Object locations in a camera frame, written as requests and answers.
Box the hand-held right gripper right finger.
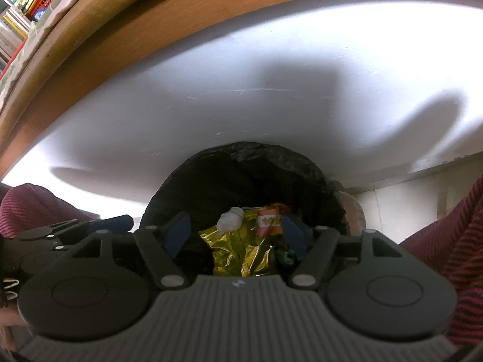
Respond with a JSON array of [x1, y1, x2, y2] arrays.
[[281, 215, 401, 291]]

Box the pink snack packet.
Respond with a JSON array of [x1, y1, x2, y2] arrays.
[[256, 204, 285, 238]]

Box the row of large picture books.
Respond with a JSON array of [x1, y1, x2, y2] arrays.
[[0, 3, 31, 69]]

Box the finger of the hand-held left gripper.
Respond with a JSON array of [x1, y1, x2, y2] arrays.
[[14, 220, 93, 252], [85, 214, 135, 235]]

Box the maroon striped pants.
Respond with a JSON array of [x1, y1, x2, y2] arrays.
[[0, 174, 483, 351]]

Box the black lined trash bin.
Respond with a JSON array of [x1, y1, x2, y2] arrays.
[[139, 141, 366, 274]]

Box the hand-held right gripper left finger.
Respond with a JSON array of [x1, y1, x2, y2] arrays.
[[72, 211, 192, 291]]

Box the green plastic wrapper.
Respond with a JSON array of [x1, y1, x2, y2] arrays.
[[273, 246, 303, 269]]

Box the white tissue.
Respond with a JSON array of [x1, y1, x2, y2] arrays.
[[217, 206, 247, 232]]

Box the large gold foil wrapper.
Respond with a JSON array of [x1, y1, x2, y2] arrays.
[[197, 211, 282, 278]]

